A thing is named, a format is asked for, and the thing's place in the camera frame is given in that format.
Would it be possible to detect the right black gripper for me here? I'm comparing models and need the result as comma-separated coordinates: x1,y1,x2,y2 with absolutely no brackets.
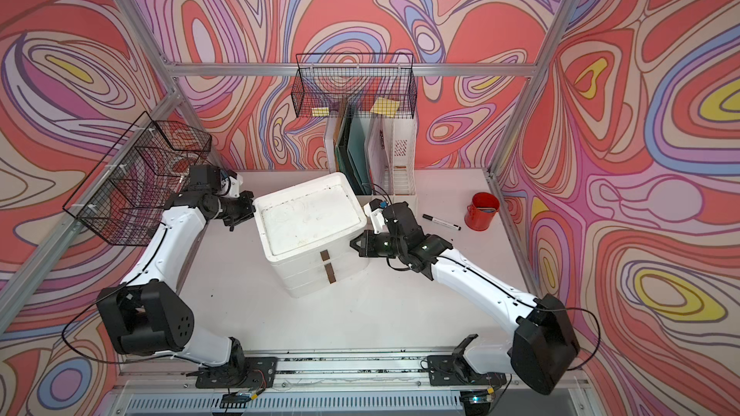
349,230,407,258

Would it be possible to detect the white plastic drawer cabinet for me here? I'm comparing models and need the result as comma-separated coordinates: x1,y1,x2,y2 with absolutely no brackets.
254,173,370,299

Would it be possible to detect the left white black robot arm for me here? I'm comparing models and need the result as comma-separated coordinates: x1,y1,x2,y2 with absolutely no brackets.
96,165,254,387

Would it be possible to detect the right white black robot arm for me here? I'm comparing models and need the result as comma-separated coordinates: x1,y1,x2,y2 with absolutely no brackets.
350,198,580,395

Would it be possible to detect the green folder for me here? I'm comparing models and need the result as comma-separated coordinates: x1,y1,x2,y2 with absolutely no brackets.
343,117,372,196

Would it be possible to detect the black white marker pen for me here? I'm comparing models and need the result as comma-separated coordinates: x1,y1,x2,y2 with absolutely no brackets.
422,214,462,231

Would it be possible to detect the white file organizer rack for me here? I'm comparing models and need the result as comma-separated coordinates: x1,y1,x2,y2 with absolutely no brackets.
323,117,417,201

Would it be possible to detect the red metal cup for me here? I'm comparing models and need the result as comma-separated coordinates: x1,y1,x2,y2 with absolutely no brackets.
464,193,500,232

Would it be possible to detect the small yellow sticky note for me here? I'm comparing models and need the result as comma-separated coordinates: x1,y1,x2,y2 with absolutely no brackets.
311,107,331,117

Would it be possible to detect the yellow sticky note pad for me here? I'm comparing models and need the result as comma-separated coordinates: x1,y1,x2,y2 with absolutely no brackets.
370,97,401,117

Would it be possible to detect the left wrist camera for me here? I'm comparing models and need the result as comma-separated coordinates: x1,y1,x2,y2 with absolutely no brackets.
220,171,243,198

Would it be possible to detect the black wire basket left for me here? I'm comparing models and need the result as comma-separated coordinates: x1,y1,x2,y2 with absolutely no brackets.
63,113,212,247

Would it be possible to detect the black wire basket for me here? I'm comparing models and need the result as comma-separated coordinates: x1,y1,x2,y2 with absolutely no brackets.
63,113,212,247
291,51,417,119

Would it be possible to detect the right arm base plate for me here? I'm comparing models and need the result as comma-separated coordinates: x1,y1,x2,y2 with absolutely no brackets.
420,354,508,389

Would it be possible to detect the black wire basket back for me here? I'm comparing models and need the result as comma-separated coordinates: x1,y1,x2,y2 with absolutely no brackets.
291,51,417,119

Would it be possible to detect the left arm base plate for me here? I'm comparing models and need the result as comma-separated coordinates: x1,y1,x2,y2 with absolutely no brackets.
189,356,279,389

